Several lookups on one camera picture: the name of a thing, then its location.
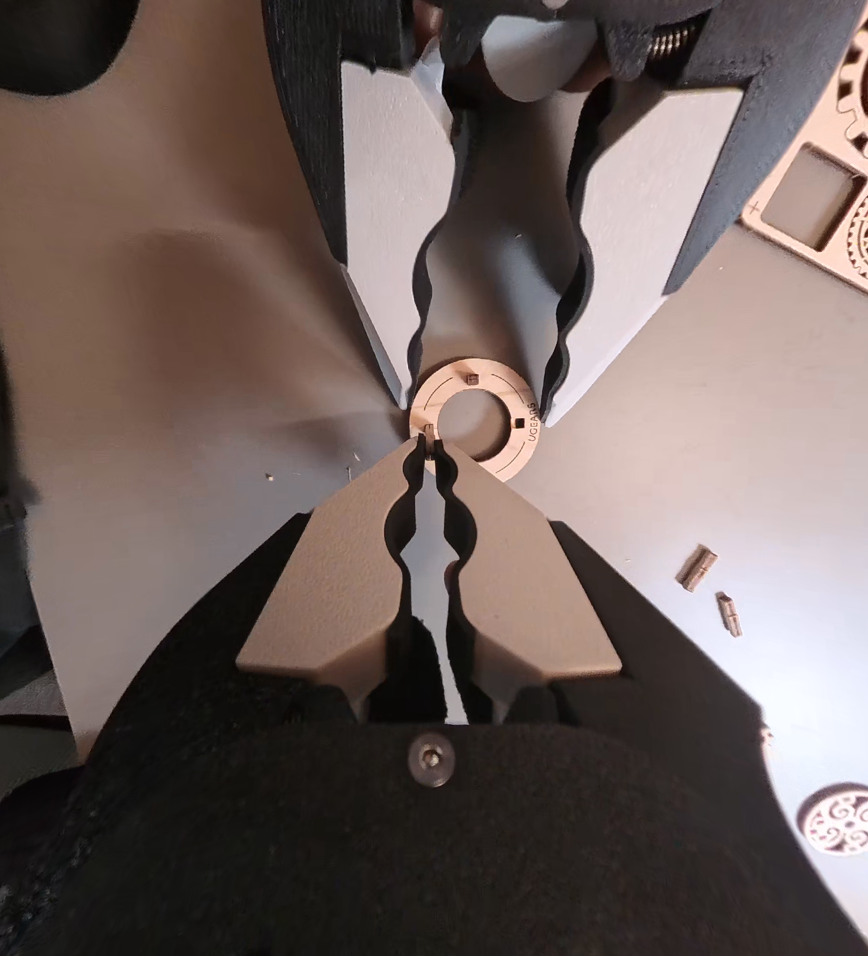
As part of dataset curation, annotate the black mesh chair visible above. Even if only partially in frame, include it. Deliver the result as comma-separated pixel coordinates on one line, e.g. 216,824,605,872
0,0,141,96

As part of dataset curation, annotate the large wooden puzzle sheet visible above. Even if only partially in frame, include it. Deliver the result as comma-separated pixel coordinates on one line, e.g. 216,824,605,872
739,0,868,315

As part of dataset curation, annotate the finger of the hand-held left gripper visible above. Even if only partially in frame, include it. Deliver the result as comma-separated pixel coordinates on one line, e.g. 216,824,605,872
340,58,480,412
541,78,749,430

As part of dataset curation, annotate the wooden ring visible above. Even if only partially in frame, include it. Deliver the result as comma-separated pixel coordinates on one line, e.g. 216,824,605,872
406,358,543,483

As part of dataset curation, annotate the ornate wooden wheel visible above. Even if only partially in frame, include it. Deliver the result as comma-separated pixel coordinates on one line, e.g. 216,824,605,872
797,782,868,857

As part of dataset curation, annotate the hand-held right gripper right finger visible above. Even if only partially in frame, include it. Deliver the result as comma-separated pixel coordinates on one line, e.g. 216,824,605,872
433,440,624,721

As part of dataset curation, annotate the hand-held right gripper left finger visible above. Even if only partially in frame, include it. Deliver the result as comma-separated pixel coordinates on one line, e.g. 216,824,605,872
235,438,429,720

